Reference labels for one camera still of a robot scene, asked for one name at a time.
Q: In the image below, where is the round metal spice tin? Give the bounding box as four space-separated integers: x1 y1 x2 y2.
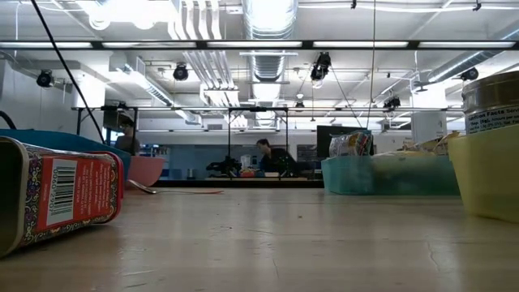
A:
461 71 519 136

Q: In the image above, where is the person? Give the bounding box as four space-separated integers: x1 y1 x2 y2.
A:
255 138 300 178
114 118 142 157

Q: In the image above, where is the black monitor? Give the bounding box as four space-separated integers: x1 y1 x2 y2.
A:
316 125 375 159

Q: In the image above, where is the black beam with light strips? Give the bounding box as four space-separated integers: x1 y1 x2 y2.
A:
0 39 519 50

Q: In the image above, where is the pink bowl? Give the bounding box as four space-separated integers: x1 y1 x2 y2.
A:
127 156 166 188

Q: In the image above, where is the light green plastic tray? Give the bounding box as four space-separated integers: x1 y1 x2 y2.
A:
321 155 461 196

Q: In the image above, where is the white pillar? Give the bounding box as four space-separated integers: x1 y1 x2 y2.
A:
411 111 449 145

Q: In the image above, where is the patterned tin with red lid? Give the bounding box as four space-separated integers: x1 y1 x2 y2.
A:
0 135 125 260

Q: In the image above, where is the dark teal plastic tray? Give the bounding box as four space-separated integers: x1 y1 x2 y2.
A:
0 128 133 179

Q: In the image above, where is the yellow plastic tray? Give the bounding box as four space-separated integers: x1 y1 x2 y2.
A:
447 123 519 225

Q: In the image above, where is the black background rig frame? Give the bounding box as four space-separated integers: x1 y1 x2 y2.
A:
75 105 290 179

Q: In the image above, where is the black table frame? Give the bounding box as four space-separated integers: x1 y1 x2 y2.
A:
153 178 325 189

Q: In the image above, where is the silver ribbed ventilation duct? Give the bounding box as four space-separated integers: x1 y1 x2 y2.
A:
242 0 299 129

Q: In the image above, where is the orange-handled spoon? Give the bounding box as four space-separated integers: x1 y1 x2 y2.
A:
127 179 225 195

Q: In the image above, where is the thin hanging cable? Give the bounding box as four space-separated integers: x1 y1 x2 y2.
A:
366 0 376 131

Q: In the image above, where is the smooth silver round duct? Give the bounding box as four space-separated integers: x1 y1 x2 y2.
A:
425 24 519 83

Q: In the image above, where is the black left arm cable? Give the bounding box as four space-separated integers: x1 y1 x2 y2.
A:
30 0 107 144

